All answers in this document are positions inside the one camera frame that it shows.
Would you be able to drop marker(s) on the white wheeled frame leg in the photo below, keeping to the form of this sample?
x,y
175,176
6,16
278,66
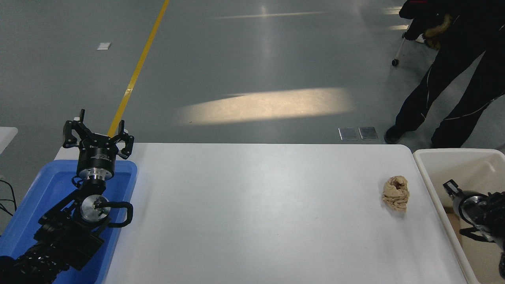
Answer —
x,y
398,50

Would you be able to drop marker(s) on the blue plastic tray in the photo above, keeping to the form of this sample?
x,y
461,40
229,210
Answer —
x,y
51,185

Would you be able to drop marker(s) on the white side table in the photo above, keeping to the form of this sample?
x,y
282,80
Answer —
x,y
6,138

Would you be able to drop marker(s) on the large pale plastic bin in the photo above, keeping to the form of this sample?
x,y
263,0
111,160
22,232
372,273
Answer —
x,y
473,169

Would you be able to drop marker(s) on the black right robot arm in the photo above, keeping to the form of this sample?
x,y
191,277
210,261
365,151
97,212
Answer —
x,y
483,215

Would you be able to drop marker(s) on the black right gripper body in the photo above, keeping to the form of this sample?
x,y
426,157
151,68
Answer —
x,y
451,187

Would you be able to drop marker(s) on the person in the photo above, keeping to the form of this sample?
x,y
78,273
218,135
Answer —
x,y
457,71

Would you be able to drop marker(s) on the grey metal floor plate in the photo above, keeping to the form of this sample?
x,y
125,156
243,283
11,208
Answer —
x,y
348,134
368,133

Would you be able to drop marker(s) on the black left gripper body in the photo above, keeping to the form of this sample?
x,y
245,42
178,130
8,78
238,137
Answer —
x,y
96,156

